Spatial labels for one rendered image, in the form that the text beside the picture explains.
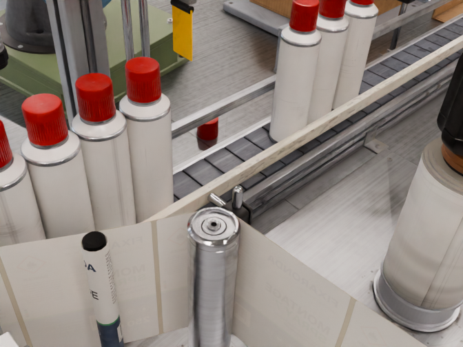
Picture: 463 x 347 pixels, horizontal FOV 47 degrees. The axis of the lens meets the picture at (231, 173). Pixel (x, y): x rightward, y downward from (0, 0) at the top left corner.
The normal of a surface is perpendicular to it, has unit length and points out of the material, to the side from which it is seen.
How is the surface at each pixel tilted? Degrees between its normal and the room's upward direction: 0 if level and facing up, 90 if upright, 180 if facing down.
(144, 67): 3
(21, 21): 76
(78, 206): 90
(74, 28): 90
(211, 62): 0
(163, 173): 90
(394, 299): 90
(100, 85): 2
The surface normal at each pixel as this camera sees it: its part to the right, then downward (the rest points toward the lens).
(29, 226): 0.88, 0.33
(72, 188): 0.73, 0.47
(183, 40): -0.72, 0.43
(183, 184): 0.05, -0.76
